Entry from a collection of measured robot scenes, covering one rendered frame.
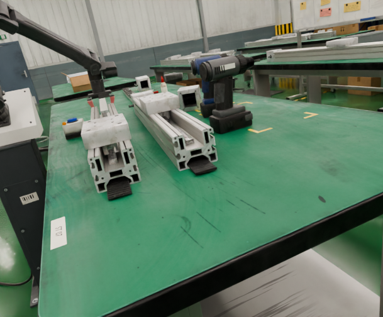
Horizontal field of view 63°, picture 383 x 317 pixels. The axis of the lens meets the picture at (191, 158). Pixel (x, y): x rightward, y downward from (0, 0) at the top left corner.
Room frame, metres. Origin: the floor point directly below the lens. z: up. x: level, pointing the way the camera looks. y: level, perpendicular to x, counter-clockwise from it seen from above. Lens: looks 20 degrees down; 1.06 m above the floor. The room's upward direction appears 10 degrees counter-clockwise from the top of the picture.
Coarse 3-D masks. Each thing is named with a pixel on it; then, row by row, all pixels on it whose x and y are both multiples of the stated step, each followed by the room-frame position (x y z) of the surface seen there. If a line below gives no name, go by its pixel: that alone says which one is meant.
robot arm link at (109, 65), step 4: (92, 64) 1.40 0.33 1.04; (96, 64) 1.40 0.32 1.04; (104, 64) 1.47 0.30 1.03; (108, 64) 1.48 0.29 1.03; (112, 64) 1.48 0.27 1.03; (92, 68) 1.40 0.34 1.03; (96, 68) 1.41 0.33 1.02; (104, 68) 1.46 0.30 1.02; (108, 68) 1.47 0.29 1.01; (112, 68) 1.47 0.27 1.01; (116, 68) 1.48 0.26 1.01; (92, 72) 1.42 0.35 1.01; (96, 72) 1.43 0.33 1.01; (104, 72) 1.47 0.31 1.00; (108, 72) 1.47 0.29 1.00; (112, 72) 1.48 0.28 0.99; (116, 72) 1.49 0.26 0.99; (108, 76) 1.48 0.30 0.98; (112, 76) 1.49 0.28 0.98; (116, 76) 1.50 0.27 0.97
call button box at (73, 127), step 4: (76, 120) 1.29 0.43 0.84; (80, 120) 1.29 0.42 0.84; (68, 124) 1.25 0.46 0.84; (72, 124) 1.25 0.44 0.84; (76, 124) 1.26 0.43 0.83; (80, 124) 1.26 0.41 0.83; (64, 128) 1.24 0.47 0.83; (68, 128) 1.25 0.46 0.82; (72, 128) 1.25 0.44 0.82; (76, 128) 1.25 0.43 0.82; (80, 128) 1.26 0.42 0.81; (64, 132) 1.24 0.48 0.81; (68, 132) 1.25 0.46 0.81; (72, 132) 1.25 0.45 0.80; (76, 132) 1.26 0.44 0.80; (80, 132) 1.26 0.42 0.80; (68, 136) 1.25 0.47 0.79; (72, 136) 1.25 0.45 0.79; (76, 136) 1.25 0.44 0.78
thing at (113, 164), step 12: (96, 108) 1.37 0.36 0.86; (108, 108) 1.44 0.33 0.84; (120, 144) 0.71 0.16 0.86; (96, 156) 0.65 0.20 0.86; (108, 156) 0.73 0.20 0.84; (120, 156) 0.75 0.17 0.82; (132, 156) 0.69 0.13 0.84; (96, 168) 0.65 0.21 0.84; (108, 168) 0.67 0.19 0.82; (120, 168) 0.66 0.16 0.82; (132, 168) 0.67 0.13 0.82; (96, 180) 0.66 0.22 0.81; (108, 180) 0.65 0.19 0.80; (132, 180) 0.67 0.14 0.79
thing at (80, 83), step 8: (352, 24) 4.84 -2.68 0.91; (336, 32) 5.03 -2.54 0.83; (344, 32) 4.89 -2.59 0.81; (352, 32) 4.85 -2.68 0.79; (72, 80) 3.42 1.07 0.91; (80, 80) 3.44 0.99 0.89; (88, 80) 3.46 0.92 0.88; (184, 80) 5.77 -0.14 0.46; (192, 80) 5.57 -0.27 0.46; (200, 80) 5.34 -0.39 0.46; (352, 80) 4.33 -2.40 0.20; (360, 80) 4.20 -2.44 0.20; (368, 80) 4.09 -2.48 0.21; (376, 80) 4.08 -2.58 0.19; (80, 88) 3.45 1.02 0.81; (88, 88) 3.48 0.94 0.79
